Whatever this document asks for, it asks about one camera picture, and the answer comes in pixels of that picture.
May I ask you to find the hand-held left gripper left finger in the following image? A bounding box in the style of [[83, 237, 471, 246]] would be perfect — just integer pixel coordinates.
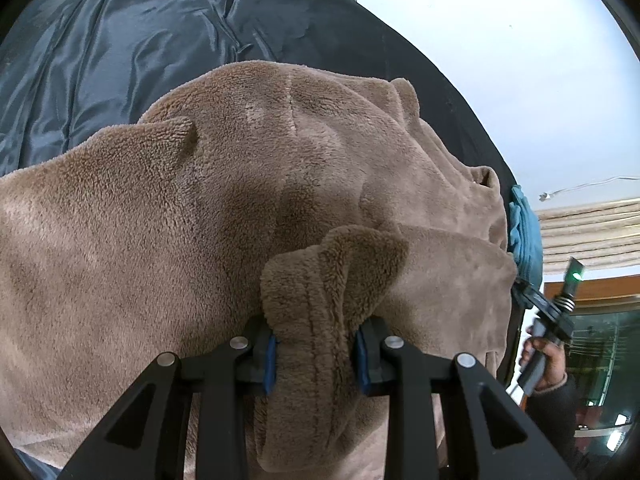
[[57, 316, 280, 480]]

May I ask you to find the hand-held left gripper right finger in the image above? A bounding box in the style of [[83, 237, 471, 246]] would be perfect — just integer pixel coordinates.
[[354, 316, 576, 480]]

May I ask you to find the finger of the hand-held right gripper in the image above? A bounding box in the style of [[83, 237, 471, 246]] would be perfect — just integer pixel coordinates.
[[511, 280, 556, 313]]

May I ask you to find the brown fleece garment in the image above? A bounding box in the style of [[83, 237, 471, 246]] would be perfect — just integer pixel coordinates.
[[0, 60, 518, 480]]

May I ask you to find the person's right forearm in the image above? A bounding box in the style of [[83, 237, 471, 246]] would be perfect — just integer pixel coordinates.
[[525, 372, 591, 480]]

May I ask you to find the person's right hand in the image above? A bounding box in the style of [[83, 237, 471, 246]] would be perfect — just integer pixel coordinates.
[[519, 335, 568, 391]]

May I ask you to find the wooden framed window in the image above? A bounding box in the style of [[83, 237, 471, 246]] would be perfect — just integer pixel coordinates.
[[542, 275, 640, 461]]

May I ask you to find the teal cloth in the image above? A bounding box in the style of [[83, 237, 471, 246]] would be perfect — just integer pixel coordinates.
[[506, 185, 545, 286]]

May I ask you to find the beige curtain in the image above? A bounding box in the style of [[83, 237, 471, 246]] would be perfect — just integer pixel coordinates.
[[537, 201, 640, 276]]

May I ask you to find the dark satin bed sheet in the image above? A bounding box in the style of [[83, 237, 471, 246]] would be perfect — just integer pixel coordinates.
[[0, 0, 526, 480]]

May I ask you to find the white wall cable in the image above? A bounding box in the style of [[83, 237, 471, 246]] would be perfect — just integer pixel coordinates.
[[537, 176, 640, 202]]

